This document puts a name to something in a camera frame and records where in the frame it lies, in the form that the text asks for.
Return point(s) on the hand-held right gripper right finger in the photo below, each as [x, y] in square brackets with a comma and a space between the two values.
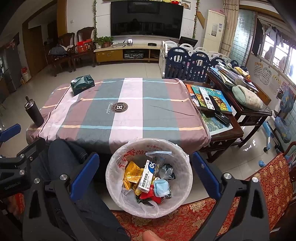
[205, 176]

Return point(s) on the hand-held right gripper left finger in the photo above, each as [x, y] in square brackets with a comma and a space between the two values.
[84, 172]

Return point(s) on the yellow snack bag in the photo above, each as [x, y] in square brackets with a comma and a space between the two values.
[131, 173]

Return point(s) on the grey refrigerator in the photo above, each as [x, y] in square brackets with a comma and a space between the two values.
[9, 69]

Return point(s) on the beige curtain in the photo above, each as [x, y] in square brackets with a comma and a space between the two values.
[229, 27]

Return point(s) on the small desk clock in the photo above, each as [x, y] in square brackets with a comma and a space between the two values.
[130, 42]

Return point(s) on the row of plush toys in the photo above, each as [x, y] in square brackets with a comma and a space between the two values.
[174, 1]

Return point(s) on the white playpen fence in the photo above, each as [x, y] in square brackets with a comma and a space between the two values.
[163, 53]

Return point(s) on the black bag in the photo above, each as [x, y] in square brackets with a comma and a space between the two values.
[167, 170]
[57, 50]

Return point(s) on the orange thin book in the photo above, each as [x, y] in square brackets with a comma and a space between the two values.
[190, 90]

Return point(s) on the red white bag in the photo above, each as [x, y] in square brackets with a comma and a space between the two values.
[26, 74]

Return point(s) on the light blue white stool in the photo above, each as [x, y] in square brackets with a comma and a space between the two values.
[269, 136]

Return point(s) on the red patterned seat cushion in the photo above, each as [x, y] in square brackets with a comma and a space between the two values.
[275, 180]
[180, 227]

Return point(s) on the black thermos bottle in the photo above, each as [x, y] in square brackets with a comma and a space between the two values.
[33, 113]

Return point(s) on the tall dark wooden side table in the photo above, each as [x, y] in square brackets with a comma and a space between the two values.
[252, 115]

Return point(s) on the dark wooden chair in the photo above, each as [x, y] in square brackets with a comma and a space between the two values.
[85, 32]
[67, 38]

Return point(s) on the potted green plant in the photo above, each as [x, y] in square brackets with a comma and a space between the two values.
[104, 41]

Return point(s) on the red gift box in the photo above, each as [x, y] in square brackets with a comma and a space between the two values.
[85, 45]

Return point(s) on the window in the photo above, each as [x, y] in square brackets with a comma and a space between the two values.
[275, 52]

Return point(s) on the white medicine box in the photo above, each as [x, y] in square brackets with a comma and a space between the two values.
[145, 178]

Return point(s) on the navy playpen fence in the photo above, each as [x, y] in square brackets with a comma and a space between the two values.
[192, 66]

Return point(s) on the black set-top box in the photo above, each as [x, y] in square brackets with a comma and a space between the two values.
[152, 44]

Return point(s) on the green ivy garland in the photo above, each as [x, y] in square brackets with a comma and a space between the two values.
[196, 18]
[94, 18]

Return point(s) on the stack of books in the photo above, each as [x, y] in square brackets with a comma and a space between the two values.
[233, 76]

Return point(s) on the black audio receiver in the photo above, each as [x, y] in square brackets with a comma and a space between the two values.
[134, 55]

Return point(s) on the blue picture book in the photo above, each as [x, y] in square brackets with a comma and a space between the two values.
[223, 99]

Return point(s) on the white remote control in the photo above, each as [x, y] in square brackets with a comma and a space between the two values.
[205, 96]

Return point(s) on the white standing air conditioner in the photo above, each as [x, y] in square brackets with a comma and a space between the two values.
[214, 27]

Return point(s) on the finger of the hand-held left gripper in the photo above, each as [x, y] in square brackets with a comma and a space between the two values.
[30, 150]
[9, 133]

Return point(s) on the grey green cushion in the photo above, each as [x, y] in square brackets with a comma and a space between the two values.
[247, 97]

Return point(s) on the white waste basket with liner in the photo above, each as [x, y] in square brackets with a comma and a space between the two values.
[115, 162]

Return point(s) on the large black television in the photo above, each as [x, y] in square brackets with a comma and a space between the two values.
[145, 19]

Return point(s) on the plaid tablecloth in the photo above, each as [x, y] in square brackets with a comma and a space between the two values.
[129, 125]

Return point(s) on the black laptop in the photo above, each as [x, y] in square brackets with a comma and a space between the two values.
[187, 41]

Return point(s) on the person's right hand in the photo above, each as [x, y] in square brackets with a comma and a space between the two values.
[151, 236]

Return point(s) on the red snack packet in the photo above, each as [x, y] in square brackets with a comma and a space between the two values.
[148, 197]

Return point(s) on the black remote control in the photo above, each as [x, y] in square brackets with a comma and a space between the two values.
[214, 103]
[222, 117]

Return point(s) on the low wooden coffee table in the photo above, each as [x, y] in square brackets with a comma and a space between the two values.
[226, 141]

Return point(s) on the hanging clothes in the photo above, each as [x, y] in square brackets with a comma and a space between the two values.
[270, 32]

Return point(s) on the blue children's chair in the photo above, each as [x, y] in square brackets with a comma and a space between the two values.
[283, 115]

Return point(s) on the small light blue toy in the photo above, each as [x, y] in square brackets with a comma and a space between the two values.
[261, 163]

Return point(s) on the wooden armchair frame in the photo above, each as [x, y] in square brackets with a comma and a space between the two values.
[290, 150]

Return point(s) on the clear zip bag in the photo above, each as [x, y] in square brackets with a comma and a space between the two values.
[159, 154]

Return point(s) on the green picture book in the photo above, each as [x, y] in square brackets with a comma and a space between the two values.
[196, 92]

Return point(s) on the blue face mask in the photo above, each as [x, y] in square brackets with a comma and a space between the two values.
[160, 187]

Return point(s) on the green tissue box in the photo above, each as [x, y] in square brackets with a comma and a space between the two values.
[82, 84]

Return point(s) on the yellow wooden television cabinet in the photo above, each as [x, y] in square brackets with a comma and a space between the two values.
[108, 55]

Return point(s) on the wooden door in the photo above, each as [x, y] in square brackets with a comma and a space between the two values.
[34, 53]

